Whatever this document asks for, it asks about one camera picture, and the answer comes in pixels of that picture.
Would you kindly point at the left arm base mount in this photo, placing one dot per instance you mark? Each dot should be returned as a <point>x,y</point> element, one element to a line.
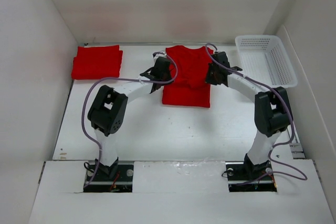
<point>120,179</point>

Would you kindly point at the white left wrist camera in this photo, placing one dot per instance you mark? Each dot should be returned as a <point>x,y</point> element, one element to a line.
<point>158,54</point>

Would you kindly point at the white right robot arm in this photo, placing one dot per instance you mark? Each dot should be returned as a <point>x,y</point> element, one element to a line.
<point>272,112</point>

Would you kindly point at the white perforated plastic basket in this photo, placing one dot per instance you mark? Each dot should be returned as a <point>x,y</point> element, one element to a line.
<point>264,58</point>

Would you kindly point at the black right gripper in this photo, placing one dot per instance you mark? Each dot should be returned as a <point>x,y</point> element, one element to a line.
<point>213,76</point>

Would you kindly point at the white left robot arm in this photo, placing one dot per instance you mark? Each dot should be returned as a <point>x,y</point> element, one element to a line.
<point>107,111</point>

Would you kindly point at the folded red t shirt stack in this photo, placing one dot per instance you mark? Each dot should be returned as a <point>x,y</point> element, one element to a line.
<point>93,63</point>

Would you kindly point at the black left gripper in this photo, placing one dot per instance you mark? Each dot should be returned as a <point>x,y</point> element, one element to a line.
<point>163,77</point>

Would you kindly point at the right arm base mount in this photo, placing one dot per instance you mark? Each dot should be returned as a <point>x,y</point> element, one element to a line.
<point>241,180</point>

